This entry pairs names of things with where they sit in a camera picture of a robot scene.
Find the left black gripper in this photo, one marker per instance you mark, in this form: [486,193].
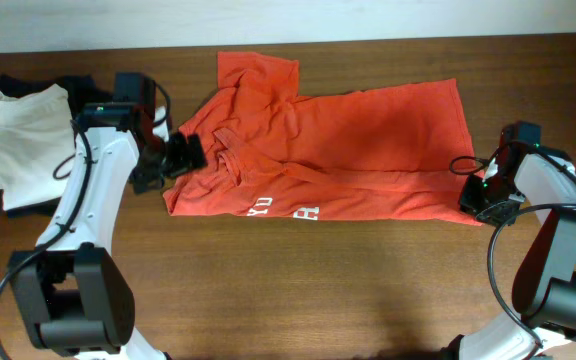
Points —
[177,157]

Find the black folded garment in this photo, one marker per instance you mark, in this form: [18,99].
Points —
[81,89]

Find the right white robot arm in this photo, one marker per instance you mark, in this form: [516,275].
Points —
[525,178]

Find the white folded t-shirt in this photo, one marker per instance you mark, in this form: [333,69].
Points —
[35,137]

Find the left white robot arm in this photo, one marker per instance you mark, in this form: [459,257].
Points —
[72,297]

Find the orange t-shirt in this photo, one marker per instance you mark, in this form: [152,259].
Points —
[380,154]

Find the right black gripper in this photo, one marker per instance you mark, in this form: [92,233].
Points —
[481,201]

